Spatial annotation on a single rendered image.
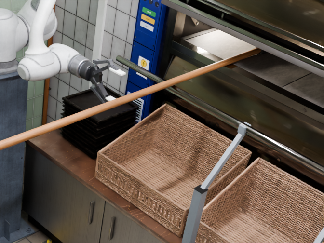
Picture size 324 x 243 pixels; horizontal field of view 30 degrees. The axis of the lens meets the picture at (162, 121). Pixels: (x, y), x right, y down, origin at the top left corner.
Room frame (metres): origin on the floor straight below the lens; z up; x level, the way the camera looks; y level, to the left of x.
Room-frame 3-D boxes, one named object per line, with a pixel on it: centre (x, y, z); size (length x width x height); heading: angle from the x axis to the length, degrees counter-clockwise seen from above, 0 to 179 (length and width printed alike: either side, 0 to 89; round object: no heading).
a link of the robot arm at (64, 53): (2.36, 0.48, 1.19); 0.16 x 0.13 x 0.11; 55
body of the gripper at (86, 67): (2.26, 0.32, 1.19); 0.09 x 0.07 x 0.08; 55
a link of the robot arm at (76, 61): (2.31, 0.38, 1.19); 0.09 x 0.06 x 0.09; 145
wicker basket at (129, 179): (2.41, -0.09, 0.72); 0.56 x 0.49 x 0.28; 54
